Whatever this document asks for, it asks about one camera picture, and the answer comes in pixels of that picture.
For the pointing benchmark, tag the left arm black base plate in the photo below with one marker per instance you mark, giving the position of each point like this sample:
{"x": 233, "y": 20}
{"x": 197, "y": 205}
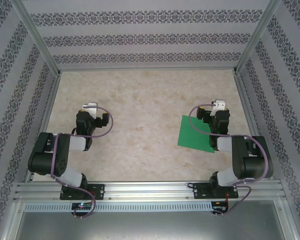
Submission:
{"x": 98, "y": 191}

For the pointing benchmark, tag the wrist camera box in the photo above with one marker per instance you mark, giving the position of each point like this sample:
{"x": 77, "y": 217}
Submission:
{"x": 90, "y": 106}
{"x": 220, "y": 103}

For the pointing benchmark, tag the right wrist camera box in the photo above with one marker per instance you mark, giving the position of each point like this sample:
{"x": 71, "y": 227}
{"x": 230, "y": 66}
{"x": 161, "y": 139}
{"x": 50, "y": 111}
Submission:
{"x": 220, "y": 103}

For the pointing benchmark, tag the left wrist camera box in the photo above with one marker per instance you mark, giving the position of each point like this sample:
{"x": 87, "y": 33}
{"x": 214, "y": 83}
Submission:
{"x": 90, "y": 106}

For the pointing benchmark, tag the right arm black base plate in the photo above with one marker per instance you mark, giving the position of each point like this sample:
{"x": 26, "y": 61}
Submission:
{"x": 201, "y": 191}

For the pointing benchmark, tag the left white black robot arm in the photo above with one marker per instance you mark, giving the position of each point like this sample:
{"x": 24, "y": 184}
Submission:
{"x": 72, "y": 143}

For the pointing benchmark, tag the aluminium frame post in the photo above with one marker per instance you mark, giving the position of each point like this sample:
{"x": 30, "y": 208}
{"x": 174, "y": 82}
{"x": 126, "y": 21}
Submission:
{"x": 257, "y": 37}
{"x": 37, "y": 37}

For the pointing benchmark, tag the grey sheet metal tray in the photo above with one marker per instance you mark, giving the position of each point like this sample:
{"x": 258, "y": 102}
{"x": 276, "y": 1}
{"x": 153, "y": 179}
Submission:
{"x": 150, "y": 227}

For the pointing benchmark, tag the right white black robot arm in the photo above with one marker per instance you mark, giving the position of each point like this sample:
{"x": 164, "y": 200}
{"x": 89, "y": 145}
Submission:
{"x": 252, "y": 160}

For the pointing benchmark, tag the aluminium mounting rail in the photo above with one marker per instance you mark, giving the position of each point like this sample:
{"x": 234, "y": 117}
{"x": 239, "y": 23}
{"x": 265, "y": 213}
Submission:
{"x": 150, "y": 191}

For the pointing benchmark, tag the aluminium side rail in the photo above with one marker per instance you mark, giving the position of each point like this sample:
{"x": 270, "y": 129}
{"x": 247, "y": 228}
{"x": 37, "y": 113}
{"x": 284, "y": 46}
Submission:
{"x": 43, "y": 127}
{"x": 252, "y": 125}

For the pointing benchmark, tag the green paper sheet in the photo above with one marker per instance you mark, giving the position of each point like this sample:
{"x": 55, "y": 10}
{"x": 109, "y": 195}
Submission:
{"x": 190, "y": 135}

